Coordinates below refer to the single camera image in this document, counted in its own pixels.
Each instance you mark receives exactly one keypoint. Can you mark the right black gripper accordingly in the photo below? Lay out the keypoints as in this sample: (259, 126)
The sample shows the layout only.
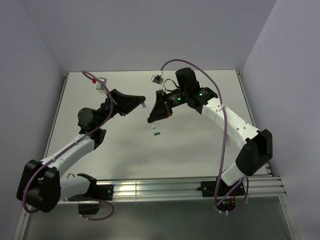
(161, 108)

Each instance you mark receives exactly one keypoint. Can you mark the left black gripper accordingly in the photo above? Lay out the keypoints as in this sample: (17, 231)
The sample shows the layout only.
(125, 104)

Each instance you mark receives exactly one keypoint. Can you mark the white blue acrylic marker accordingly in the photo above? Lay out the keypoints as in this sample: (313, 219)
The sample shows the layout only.
(146, 111)

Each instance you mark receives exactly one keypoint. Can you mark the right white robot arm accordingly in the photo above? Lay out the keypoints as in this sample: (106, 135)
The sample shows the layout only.
(256, 146)

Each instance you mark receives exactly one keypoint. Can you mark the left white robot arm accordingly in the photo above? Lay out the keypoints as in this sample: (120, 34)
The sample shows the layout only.
(40, 187)

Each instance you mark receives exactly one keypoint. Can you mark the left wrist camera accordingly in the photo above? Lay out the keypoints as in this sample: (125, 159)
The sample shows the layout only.
(101, 85)

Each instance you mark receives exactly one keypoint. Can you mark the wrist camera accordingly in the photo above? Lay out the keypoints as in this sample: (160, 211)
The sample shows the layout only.
(158, 79)
(101, 85)

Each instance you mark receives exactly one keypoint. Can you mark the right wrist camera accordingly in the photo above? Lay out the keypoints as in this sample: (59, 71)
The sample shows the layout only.
(158, 79)

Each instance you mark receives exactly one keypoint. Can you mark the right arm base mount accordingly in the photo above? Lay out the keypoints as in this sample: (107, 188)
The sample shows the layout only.
(207, 189)

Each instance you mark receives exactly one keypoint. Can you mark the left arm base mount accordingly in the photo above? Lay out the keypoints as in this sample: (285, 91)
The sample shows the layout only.
(91, 203)

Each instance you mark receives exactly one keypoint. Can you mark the aluminium mounting rail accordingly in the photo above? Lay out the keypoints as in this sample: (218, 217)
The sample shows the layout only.
(175, 189)

